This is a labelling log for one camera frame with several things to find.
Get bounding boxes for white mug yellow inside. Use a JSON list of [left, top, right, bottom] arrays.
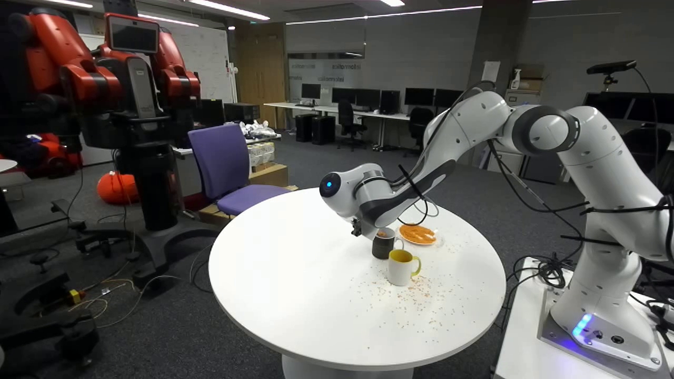
[[386, 246, 423, 289]]

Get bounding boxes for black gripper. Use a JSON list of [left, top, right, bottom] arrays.
[[349, 212, 396, 240]]

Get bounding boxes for white paper sheet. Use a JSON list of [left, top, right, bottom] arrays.
[[480, 58, 501, 84]]

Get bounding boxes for purple chair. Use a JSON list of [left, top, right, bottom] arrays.
[[185, 122, 291, 234]]

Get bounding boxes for scattered orange grains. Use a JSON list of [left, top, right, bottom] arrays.
[[335, 270, 487, 343]]

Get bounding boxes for white storage box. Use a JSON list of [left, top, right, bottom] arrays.
[[241, 120, 278, 177]]

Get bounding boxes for glass bowl of orange grains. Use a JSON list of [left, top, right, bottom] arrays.
[[398, 220, 446, 250]]

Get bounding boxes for black camera on stand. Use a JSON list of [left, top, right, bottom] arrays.
[[586, 58, 641, 77]]

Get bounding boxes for black cup with white handle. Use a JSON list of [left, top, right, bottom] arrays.
[[370, 234, 403, 260]]

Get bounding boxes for black office chair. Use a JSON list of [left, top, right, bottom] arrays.
[[335, 98, 369, 151], [408, 102, 435, 150], [620, 123, 673, 188]]

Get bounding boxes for white robot mounting table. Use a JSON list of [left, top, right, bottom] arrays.
[[493, 255, 674, 379]]

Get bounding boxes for whiteboard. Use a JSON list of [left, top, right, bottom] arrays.
[[165, 22, 241, 104]]

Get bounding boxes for wooden door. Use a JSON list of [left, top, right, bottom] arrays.
[[234, 22, 289, 128]]

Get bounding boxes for cardboard box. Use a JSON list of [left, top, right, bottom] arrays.
[[249, 161, 291, 190]]

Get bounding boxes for wide black monitor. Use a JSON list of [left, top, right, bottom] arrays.
[[628, 90, 674, 126], [581, 90, 631, 114]]

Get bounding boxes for yellow floor cable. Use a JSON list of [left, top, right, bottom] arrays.
[[67, 276, 143, 322]]

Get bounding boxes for red Baxter robot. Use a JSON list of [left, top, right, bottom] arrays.
[[0, 5, 207, 234]]

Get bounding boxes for long white desk row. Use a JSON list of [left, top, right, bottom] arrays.
[[261, 101, 440, 153]]

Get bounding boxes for ceiling light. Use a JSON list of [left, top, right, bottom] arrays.
[[187, 0, 271, 22], [136, 11, 202, 30]]

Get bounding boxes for orange ball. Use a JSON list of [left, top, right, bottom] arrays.
[[96, 169, 142, 209]]

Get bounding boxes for black cable bundle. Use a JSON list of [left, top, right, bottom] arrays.
[[508, 250, 571, 291]]

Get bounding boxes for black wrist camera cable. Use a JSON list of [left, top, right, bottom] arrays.
[[396, 163, 442, 226]]

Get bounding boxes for black floor base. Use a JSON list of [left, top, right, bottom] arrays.
[[0, 270, 104, 367]]

